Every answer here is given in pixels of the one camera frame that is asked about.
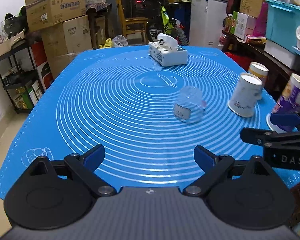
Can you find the clear plastic cup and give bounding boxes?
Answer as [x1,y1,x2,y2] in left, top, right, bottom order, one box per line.
[173,86,206,124]

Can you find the white paper cup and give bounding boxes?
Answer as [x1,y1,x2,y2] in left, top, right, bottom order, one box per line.
[228,73,263,118]

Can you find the yellow banded paper cup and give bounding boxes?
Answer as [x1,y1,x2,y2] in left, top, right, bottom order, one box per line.
[248,61,269,100]

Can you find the purple snack canister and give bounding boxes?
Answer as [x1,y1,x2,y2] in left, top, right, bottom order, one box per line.
[266,74,300,130]

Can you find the dark wooden side table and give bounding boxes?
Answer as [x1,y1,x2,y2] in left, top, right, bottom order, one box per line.
[222,31,300,100]

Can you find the blue silicone baking mat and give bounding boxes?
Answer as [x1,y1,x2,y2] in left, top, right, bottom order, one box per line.
[0,45,300,201]

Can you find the green white carton box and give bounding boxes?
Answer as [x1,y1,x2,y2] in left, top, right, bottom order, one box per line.
[230,11,248,40]

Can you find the teal plastic storage bin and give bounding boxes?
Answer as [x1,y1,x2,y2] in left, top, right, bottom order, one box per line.
[266,0,300,52]

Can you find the black metal shelf rack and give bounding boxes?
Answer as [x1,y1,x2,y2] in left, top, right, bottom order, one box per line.
[0,39,53,113]

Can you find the white tissue box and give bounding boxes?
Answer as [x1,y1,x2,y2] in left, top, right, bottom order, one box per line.
[148,33,188,67]

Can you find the large lower cardboard box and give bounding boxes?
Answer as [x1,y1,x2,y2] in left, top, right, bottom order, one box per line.
[40,15,93,79]

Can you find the white chest freezer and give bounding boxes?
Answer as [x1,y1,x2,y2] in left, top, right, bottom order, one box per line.
[189,0,228,48]

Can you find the wooden chair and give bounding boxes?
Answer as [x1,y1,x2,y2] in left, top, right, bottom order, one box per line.
[116,0,148,44]

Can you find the green black bicycle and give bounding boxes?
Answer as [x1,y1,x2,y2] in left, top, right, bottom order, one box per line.
[137,0,189,46]

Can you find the open top cardboard box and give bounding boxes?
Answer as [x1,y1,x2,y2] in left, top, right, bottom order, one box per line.
[25,0,86,32]

